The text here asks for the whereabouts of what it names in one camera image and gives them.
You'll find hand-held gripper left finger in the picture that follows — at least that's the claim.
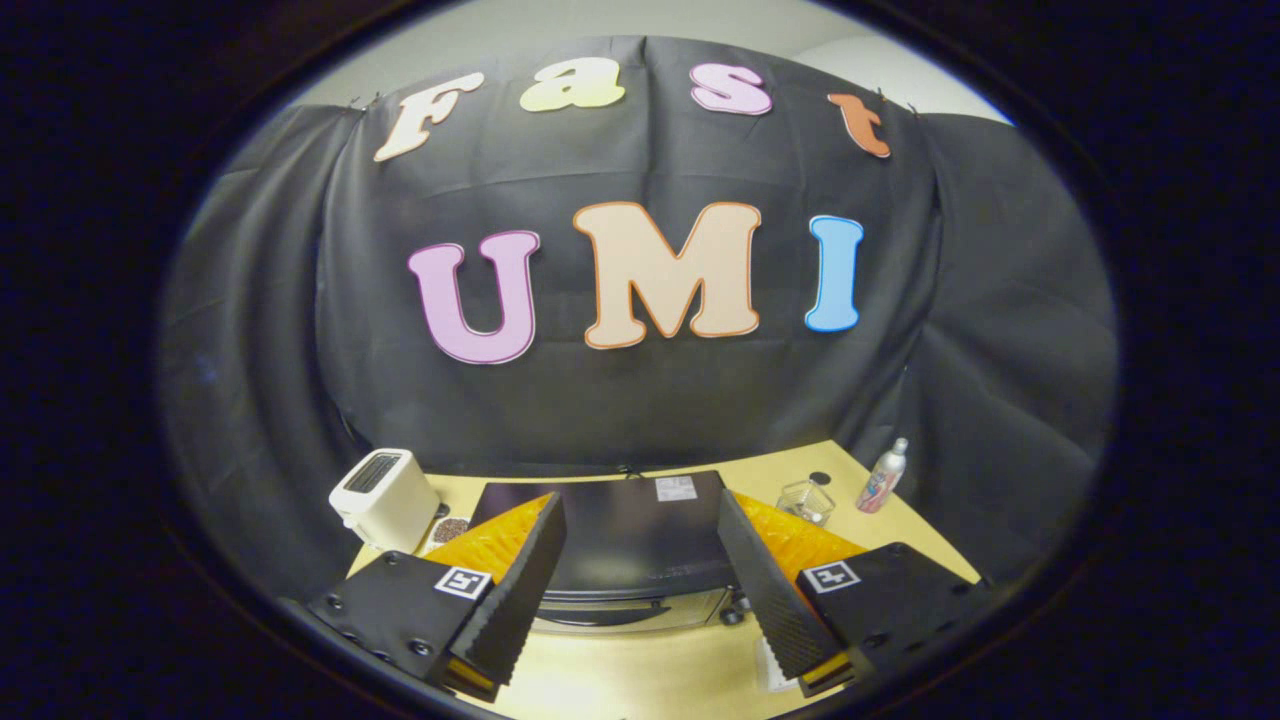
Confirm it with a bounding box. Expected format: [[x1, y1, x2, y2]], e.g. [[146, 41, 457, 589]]
[[305, 492, 568, 701]]

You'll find small clear glass cup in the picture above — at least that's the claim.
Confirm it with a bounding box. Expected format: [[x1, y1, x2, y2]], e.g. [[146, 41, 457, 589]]
[[776, 480, 836, 528]]

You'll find white plastic tray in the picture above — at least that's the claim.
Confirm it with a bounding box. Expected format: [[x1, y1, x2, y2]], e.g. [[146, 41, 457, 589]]
[[755, 635, 801, 693]]

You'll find white pop-up toaster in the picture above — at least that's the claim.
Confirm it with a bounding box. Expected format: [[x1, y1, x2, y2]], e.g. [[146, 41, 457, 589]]
[[328, 448, 441, 554]]

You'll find silver spray bottle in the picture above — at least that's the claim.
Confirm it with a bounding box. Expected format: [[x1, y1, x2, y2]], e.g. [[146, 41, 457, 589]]
[[856, 437, 909, 515]]

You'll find black toaster oven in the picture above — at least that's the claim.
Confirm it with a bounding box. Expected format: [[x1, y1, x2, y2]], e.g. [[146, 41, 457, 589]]
[[468, 470, 751, 633]]

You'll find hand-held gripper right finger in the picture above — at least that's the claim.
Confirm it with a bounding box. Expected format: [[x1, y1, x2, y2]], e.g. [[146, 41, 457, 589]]
[[717, 490, 993, 699]]

